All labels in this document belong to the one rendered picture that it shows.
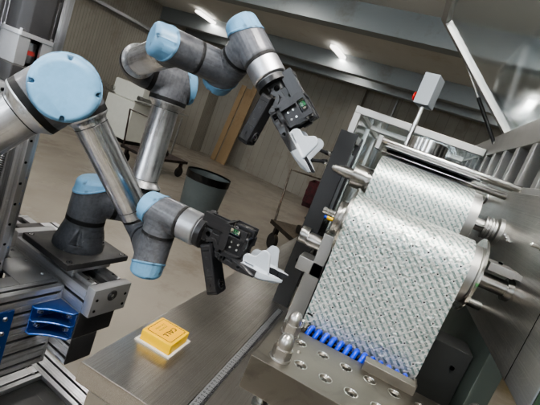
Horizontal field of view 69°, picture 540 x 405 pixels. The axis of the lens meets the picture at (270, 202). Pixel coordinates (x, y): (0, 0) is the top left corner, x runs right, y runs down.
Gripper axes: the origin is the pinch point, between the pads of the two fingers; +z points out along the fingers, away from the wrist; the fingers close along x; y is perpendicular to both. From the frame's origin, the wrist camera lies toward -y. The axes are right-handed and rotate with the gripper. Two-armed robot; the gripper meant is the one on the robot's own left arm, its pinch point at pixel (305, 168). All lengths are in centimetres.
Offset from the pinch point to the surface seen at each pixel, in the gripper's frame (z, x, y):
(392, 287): 28.4, -4.2, 5.1
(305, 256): 16.8, 3.8, -9.9
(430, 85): -11, 53, 37
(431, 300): 33.3, -4.2, 10.1
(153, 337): 16.7, -17.5, -38.5
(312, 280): 22.1, 3.8, -10.9
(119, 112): -367, 597, -405
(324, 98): -253, 919, -54
